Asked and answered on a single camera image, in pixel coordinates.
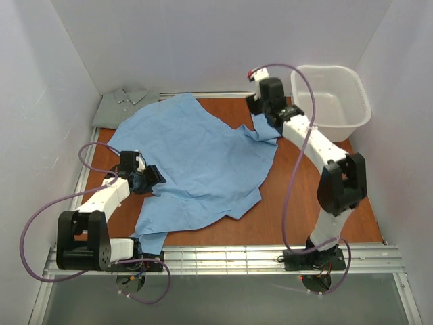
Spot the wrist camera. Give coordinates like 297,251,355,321
247,68,269,100
132,150,147,174

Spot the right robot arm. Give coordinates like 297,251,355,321
246,73,367,271

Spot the white plastic basket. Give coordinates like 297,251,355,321
290,65,371,142

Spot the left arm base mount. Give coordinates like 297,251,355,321
111,251,164,273

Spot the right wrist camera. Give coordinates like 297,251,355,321
247,68,269,100

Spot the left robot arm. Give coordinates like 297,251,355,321
56,151,166,271

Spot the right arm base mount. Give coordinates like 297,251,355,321
277,248,346,271

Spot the folded grey shirt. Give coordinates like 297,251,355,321
91,88,160,129

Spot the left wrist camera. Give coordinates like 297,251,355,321
132,150,147,174

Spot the light blue long sleeve shirt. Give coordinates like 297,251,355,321
109,93,279,254

